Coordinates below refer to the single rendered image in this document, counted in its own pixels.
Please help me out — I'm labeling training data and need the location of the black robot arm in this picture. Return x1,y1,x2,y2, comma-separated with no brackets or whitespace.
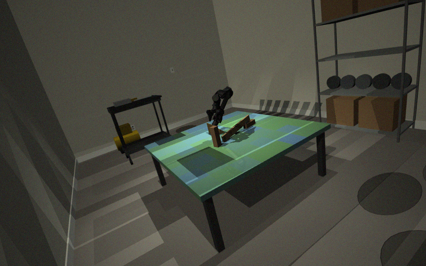
212,86,233,126

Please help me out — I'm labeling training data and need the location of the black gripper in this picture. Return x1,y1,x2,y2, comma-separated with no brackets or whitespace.
206,103,224,122

